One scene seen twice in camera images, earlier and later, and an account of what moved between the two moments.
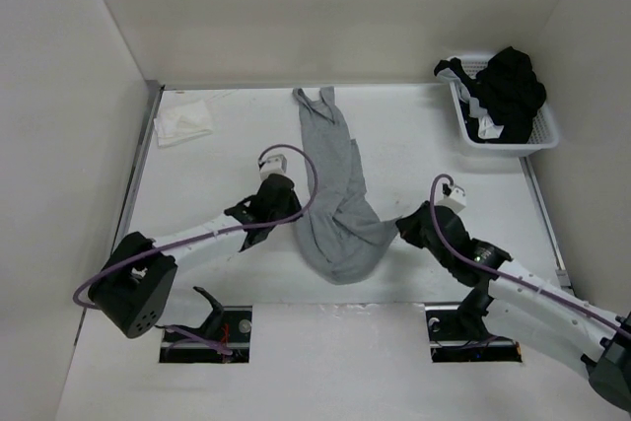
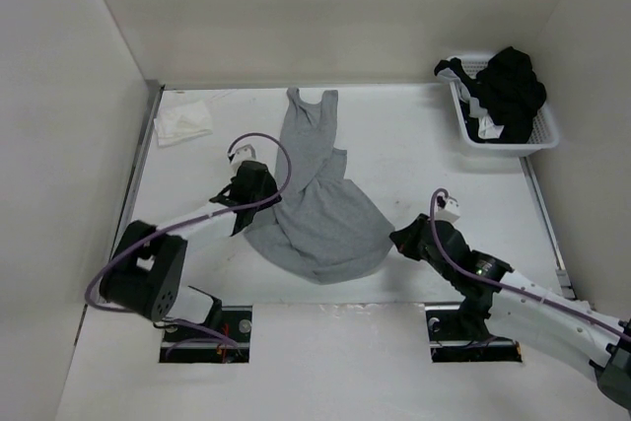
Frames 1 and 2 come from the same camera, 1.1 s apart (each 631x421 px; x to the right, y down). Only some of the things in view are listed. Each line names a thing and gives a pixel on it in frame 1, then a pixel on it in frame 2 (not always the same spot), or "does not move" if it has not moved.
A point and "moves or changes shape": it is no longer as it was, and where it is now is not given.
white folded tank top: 182,124 does not move
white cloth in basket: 487,127 does not move
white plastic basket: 543,132 does not move
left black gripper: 295,206 to 268,186
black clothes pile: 511,91 does not move
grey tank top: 344,234 moves or changes shape
